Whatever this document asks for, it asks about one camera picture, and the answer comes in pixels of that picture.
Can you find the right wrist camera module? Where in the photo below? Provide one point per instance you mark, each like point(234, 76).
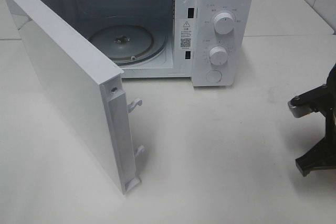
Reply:
point(314, 100)

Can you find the white microwave door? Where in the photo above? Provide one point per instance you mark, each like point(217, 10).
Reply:
point(85, 86)

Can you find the upper white power knob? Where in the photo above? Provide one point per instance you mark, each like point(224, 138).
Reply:
point(224, 22)

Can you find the round white door button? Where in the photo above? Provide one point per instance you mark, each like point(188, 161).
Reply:
point(214, 76)

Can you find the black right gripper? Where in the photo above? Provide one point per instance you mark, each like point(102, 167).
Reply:
point(322, 155)

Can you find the glass microwave turntable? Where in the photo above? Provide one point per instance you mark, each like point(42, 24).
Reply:
point(129, 44)

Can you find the lower white timer knob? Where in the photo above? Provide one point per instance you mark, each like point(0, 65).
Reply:
point(218, 56)

